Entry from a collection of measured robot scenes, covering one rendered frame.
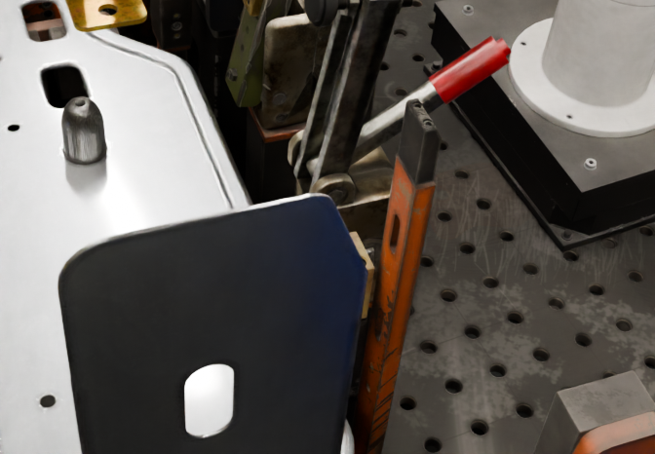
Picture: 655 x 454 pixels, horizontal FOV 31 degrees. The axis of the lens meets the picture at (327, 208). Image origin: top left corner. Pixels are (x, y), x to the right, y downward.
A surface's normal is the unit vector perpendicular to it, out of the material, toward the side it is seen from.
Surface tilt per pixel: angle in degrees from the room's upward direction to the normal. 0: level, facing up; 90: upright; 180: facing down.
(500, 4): 2
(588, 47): 91
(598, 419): 0
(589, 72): 91
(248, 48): 78
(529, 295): 0
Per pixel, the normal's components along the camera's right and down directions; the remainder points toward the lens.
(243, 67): -0.90, 0.06
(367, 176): 0.07, -0.68
